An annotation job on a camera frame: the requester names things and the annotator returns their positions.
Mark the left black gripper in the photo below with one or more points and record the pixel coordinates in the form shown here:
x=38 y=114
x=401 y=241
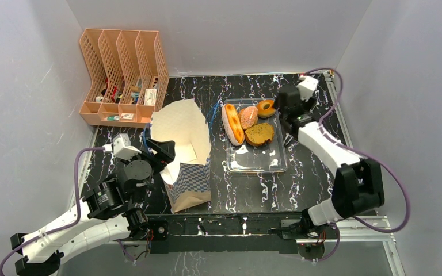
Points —
x=164 y=153

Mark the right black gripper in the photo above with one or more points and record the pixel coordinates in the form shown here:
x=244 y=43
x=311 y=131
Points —
x=287 y=101

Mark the orange fake donut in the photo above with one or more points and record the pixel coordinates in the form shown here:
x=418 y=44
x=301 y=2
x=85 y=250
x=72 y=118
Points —
x=265 y=108

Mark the fake crusted bread slice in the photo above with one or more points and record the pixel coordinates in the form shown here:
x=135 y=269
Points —
x=260 y=134

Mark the blue checkered paper bag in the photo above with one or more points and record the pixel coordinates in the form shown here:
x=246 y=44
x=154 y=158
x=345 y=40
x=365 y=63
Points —
x=186 y=178

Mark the fake long baguette roll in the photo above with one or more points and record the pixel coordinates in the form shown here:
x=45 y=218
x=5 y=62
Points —
x=232 y=125

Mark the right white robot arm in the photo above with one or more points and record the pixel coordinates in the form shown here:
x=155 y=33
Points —
x=357 y=186

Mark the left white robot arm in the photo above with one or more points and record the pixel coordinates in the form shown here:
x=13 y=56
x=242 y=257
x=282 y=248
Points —
x=109 y=211

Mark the clear plastic tray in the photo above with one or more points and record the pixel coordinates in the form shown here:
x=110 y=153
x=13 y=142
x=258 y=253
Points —
x=267 y=158

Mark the small white card box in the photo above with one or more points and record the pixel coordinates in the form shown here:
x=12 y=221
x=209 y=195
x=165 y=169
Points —
x=127 y=116

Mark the green white glue tube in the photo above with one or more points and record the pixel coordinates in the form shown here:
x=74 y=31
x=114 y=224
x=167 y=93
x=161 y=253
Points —
x=113 y=118

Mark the white stapler box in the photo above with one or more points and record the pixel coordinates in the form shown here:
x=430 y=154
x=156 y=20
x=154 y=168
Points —
x=150 y=97

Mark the red small box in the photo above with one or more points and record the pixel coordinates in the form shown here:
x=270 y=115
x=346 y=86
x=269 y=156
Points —
x=114 y=94

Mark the peach plastic file organizer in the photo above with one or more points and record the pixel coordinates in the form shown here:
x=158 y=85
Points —
x=132 y=60

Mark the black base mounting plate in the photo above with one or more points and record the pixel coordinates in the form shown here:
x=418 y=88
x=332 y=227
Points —
x=231 y=232

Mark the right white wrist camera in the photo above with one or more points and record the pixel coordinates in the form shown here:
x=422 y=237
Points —
x=306 y=87

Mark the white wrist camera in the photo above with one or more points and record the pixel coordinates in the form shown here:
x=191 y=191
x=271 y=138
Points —
x=122 y=147
x=306 y=87

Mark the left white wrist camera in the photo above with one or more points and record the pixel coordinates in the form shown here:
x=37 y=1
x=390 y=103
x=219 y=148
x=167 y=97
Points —
x=122 y=147

